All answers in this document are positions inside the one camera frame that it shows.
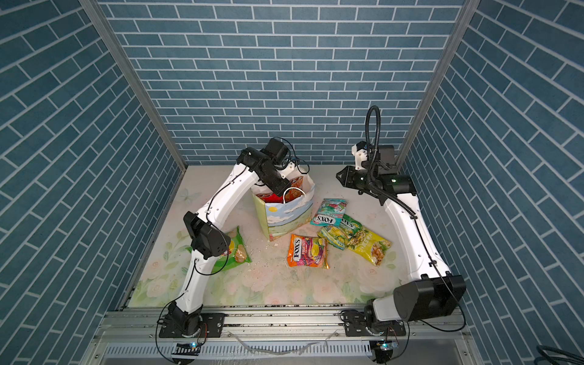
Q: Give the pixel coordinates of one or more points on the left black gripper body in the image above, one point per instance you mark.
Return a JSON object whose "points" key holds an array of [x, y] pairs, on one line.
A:
{"points": [[275, 182]]}

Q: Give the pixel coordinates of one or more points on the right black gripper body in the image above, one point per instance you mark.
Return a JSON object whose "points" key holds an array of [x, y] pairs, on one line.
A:
{"points": [[358, 180]]}

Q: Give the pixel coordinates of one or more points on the teal Fox's candy bag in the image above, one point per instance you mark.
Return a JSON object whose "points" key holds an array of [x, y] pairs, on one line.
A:
{"points": [[330, 213]]}

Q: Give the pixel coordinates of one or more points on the floral paper gift bag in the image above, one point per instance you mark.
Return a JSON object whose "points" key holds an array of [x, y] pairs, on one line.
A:
{"points": [[275, 219]]}

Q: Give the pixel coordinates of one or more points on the yellow-green snack packet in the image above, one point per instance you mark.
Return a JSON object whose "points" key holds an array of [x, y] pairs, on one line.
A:
{"points": [[369, 245]]}

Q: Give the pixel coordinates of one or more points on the orange Fox's fruit candy bag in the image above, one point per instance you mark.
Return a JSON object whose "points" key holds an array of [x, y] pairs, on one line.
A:
{"points": [[307, 251]]}

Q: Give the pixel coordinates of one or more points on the green snack packet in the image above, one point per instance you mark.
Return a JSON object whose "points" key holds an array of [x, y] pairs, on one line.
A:
{"points": [[236, 255]]}

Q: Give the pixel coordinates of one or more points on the green Fox's Spring Tea candy bag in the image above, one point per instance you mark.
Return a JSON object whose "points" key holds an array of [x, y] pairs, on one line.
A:
{"points": [[340, 236]]}

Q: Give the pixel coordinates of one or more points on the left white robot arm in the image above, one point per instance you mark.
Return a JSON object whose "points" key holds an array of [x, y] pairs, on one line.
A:
{"points": [[209, 242]]}

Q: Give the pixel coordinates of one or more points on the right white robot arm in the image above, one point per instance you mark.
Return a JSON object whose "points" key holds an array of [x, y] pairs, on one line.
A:
{"points": [[431, 290]]}

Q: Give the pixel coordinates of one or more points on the red snack packet in bag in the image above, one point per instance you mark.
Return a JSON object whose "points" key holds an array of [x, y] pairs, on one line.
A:
{"points": [[293, 193]]}

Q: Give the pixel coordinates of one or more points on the floral table mat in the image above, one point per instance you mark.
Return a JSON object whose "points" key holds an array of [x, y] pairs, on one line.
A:
{"points": [[267, 279]]}

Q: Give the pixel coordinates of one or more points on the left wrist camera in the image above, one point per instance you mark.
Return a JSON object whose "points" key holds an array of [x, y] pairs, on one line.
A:
{"points": [[290, 171]]}

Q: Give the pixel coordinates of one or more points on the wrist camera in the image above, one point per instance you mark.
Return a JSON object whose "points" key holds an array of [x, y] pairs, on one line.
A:
{"points": [[360, 153], [290, 171]]}

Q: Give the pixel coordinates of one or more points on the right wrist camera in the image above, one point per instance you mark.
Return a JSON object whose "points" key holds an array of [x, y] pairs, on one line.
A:
{"points": [[360, 153]]}

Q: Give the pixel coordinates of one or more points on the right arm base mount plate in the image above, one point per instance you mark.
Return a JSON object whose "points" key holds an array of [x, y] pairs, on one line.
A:
{"points": [[360, 324]]}

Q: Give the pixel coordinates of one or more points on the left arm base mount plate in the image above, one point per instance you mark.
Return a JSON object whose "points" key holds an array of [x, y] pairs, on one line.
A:
{"points": [[205, 325]]}

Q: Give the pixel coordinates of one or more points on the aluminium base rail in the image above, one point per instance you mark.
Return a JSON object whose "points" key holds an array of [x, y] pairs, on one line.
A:
{"points": [[240, 334]]}

